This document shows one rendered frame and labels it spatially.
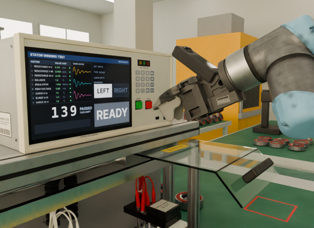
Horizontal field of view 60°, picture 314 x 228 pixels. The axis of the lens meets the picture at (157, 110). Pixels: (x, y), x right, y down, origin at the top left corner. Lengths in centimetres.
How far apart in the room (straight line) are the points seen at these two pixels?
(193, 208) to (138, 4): 409
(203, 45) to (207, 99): 382
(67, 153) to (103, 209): 34
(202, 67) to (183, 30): 630
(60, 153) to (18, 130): 8
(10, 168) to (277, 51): 45
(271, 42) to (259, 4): 565
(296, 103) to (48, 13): 773
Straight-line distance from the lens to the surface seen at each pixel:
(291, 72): 44
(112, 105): 62
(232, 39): 416
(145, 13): 482
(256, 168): 61
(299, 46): 48
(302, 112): 41
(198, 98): 54
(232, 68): 51
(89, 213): 81
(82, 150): 55
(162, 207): 74
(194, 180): 88
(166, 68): 78
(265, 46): 49
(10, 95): 56
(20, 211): 51
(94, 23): 879
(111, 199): 85
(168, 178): 94
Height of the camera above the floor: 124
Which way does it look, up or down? 6 degrees down
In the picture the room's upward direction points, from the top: straight up
